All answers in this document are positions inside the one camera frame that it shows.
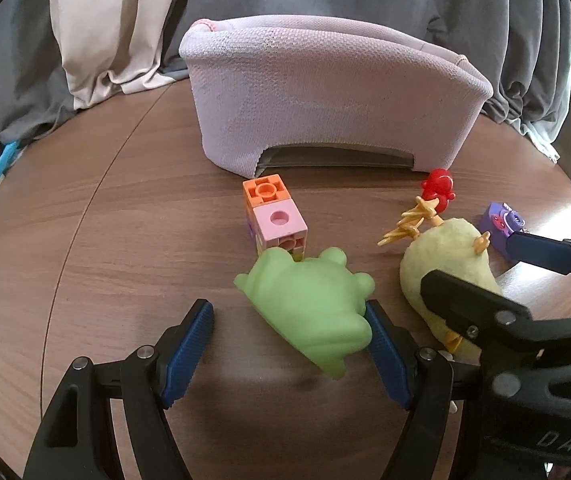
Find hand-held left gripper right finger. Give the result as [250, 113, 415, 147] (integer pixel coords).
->
[364, 299, 483, 480]

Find pink fabric basket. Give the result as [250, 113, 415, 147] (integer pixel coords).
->
[178, 16, 493, 179]

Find purple toy camera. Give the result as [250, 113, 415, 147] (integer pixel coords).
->
[478, 201, 531, 263]

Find yellow plastic spiky toy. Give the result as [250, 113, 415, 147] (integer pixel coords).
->
[377, 195, 443, 247]

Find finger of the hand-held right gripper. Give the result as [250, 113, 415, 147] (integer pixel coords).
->
[505, 232, 571, 306]
[420, 269, 535, 347]

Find green frog toy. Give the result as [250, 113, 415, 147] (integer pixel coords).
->
[234, 246, 377, 380]

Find stacked toy building blocks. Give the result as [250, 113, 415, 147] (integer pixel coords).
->
[242, 173, 309, 262]

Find red plastic toy figure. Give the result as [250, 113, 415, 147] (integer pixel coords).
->
[420, 169, 459, 211]

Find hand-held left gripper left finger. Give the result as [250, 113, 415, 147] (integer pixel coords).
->
[22, 298, 215, 480]

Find yellow rubber chicken toy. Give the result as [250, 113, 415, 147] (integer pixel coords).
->
[399, 217, 503, 361]

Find beige curtain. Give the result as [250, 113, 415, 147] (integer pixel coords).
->
[49, 0, 201, 111]

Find white sheer curtain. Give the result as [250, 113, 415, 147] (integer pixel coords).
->
[515, 100, 563, 163]

